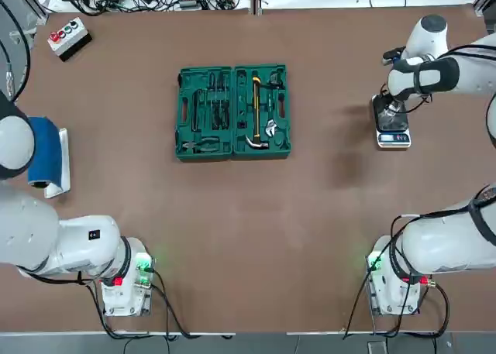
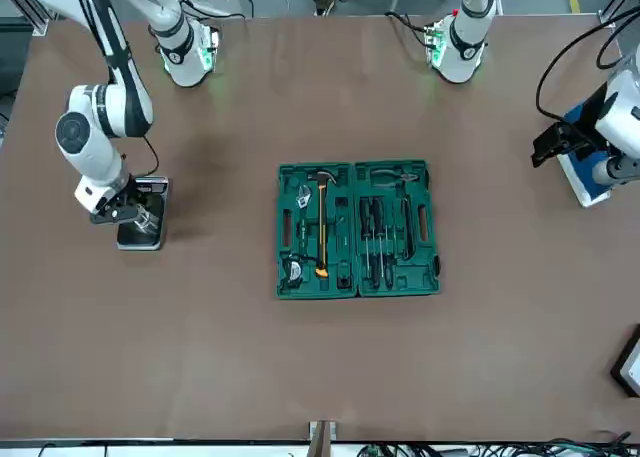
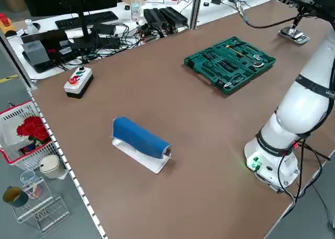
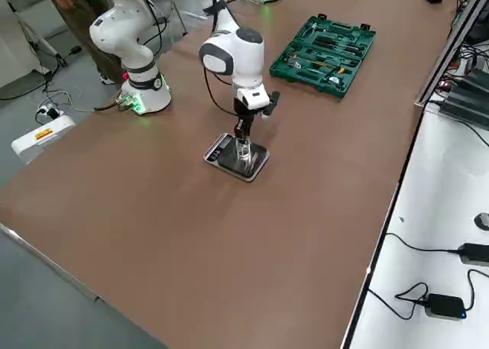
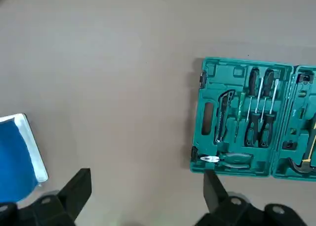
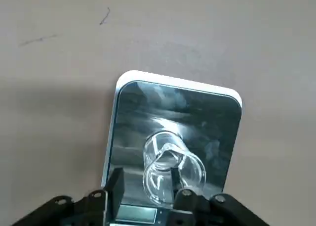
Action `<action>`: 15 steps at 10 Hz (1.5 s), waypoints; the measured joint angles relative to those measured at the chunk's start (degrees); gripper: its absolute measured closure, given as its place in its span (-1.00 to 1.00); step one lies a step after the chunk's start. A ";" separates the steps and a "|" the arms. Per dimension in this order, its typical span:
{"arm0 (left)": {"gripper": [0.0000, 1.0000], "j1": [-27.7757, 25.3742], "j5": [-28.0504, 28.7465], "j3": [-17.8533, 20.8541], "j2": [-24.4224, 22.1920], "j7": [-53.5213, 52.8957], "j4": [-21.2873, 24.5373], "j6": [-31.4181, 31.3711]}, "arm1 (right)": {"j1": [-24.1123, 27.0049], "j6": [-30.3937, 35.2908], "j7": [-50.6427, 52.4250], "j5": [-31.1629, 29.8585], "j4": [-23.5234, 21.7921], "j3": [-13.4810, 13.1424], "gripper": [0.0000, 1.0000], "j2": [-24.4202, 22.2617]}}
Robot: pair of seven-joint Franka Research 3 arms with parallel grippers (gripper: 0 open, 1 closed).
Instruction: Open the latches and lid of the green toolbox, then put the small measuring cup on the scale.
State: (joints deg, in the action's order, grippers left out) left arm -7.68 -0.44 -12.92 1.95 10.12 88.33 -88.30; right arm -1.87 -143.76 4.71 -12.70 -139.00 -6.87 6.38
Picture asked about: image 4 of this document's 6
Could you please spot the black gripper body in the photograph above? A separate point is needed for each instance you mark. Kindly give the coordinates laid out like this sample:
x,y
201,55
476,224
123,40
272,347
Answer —
x,y
243,112

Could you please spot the small clear measuring cup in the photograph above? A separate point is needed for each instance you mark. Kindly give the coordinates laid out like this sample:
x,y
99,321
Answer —
x,y
243,152

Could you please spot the green plastic toolbox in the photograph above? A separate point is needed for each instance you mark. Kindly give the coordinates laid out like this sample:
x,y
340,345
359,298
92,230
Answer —
x,y
305,79

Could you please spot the black digital kitchen scale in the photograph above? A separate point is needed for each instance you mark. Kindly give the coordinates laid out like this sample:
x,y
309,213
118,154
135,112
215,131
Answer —
x,y
229,165

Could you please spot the black tape measure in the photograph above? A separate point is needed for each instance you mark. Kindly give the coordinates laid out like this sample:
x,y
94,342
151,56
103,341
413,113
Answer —
x,y
334,80

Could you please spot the person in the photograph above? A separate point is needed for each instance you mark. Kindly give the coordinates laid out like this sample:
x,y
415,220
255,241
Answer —
x,y
88,39

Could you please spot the white power strip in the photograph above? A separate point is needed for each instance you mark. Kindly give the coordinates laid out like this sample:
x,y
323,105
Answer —
x,y
49,111

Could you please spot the white controller box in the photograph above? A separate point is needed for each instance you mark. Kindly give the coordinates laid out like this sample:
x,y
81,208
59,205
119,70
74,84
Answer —
x,y
42,135

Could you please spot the grey computer mouse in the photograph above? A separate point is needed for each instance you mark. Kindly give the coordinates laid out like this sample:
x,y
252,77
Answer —
x,y
482,221

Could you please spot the black laptop power adapter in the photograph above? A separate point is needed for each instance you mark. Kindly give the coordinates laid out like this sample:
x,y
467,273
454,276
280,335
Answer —
x,y
475,254

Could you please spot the small black adapter blue light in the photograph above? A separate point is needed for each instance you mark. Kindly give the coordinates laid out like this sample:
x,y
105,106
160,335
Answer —
x,y
445,306

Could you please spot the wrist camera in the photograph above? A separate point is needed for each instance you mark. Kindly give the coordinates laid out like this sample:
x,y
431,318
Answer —
x,y
270,104

